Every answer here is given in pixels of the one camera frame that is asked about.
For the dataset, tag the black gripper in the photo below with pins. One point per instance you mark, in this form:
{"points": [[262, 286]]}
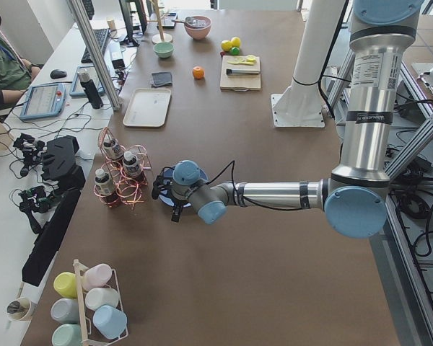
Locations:
{"points": [[177, 204]]}

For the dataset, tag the orange fruit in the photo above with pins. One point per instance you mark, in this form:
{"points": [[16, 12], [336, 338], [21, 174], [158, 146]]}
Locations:
{"points": [[198, 72]]}

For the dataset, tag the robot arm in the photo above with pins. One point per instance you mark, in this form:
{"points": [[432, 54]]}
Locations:
{"points": [[353, 197]]}

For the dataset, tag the tea bottle back left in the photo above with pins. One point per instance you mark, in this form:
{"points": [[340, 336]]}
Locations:
{"points": [[132, 167]]}

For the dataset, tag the tea bottle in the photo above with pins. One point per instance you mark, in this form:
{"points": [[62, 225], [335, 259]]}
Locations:
{"points": [[106, 189], [132, 167], [113, 150]]}

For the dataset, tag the tea bottle front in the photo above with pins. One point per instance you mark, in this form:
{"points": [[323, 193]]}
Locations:
{"points": [[106, 189]]}

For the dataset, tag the tea bottle back right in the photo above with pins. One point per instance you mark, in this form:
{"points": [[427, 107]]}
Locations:
{"points": [[113, 150]]}

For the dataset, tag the pink cup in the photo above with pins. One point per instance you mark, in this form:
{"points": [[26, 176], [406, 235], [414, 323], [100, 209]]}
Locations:
{"points": [[96, 276]]}

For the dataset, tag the cream rabbit tray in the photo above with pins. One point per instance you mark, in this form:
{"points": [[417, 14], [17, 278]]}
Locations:
{"points": [[147, 108]]}

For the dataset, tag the white cup rack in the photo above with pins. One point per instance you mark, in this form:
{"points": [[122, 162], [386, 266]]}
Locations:
{"points": [[90, 334]]}

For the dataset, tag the white cup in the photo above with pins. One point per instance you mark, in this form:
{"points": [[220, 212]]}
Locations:
{"points": [[98, 297]]}

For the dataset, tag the blue cup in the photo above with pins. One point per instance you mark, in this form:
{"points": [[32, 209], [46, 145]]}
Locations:
{"points": [[110, 322]]}

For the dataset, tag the yellow cup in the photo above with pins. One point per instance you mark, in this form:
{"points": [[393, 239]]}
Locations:
{"points": [[65, 285]]}

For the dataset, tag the grey folded cloth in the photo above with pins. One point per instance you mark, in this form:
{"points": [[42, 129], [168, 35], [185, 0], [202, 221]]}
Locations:
{"points": [[161, 79]]}

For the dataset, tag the black thermos bottle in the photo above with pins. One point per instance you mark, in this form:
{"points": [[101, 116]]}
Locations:
{"points": [[90, 89]]}

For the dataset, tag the grey cup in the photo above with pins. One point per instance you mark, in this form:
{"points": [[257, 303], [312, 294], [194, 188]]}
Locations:
{"points": [[65, 311]]}

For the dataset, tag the steel muddler black tip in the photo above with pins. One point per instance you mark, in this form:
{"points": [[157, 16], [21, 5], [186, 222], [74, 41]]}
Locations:
{"points": [[241, 72]]}

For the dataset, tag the wooden cutting board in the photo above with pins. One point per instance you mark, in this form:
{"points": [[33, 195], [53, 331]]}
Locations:
{"points": [[240, 83]]}

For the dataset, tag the teach pendant far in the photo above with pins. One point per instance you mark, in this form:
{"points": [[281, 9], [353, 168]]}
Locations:
{"points": [[76, 89]]}

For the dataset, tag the teach pendant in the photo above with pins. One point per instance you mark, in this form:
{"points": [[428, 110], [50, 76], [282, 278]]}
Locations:
{"points": [[76, 89], [44, 101]]}

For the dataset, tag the green cup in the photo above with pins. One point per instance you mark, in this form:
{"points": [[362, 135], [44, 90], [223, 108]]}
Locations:
{"points": [[67, 335]]}

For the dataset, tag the green bowl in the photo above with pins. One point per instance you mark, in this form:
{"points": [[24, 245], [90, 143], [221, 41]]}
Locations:
{"points": [[164, 49]]}

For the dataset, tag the yellow plastic knife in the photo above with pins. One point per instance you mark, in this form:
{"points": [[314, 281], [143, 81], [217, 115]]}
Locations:
{"points": [[247, 63]]}

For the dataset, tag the green lime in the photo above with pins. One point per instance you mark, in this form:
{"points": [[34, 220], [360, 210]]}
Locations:
{"points": [[235, 51]]}

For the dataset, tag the teach pendant near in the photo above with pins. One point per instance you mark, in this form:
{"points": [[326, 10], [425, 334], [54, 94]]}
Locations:
{"points": [[44, 101]]}

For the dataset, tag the yellow lemon lower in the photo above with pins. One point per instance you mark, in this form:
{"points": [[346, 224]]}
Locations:
{"points": [[226, 45]]}

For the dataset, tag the yellow lemon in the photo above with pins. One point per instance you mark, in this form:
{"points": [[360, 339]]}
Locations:
{"points": [[226, 45], [236, 42]]}

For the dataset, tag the wooden cup tree stand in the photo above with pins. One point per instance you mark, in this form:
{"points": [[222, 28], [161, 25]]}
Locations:
{"points": [[155, 17]]}

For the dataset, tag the yellow lemon upper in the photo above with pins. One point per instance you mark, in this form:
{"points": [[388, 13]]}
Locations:
{"points": [[236, 42]]}

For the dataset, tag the black computer mouse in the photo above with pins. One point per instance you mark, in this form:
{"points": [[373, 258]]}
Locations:
{"points": [[58, 74]]}

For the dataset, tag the paper cup with utensils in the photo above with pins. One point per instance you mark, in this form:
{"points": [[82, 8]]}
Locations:
{"points": [[21, 309]]}

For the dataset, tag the pink bowl with ice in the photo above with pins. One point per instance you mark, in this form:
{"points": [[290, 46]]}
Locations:
{"points": [[199, 33]]}

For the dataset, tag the metal ice scoop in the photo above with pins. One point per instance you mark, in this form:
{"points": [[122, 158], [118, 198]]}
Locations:
{"points": [[193, 22]]}

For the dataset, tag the seated person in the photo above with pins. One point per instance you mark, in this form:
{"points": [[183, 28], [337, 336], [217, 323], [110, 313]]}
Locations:
{"points": [[16, 75]]}

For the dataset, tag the copper wire bottle rack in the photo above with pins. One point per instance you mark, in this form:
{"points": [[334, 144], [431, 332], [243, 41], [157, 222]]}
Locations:
{"points": [[131, 192]]}

